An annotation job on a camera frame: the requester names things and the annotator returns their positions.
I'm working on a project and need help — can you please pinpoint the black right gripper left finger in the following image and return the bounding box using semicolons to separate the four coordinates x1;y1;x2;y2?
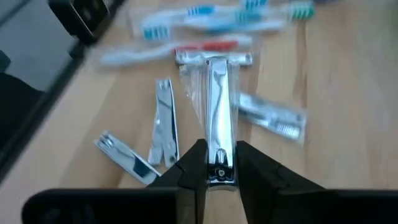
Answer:
146;139;208;224

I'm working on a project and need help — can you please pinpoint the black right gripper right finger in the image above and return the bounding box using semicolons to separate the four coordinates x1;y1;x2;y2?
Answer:
236;140;324;224

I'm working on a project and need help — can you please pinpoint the silver nail clipper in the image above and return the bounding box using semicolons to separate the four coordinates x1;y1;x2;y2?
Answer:
148;77;181;169
205;57;239;191
93;129;162;187
174;51;254;67

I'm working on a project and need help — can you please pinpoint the packaged white toothbrush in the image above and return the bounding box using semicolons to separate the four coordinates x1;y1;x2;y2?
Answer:
234;91;308;146

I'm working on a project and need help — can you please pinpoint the green-bristled toothbrush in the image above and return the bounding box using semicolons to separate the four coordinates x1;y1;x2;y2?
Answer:
264;0;317;21

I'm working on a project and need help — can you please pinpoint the red toothbrush in bag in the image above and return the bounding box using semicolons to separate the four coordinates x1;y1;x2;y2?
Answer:
99;34;254;67

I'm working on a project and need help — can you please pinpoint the black metal table frame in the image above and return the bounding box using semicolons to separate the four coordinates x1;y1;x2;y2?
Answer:
0;0;128;186

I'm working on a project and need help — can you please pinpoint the small black camera box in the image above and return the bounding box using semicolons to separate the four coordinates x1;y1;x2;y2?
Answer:
48;0;110;43

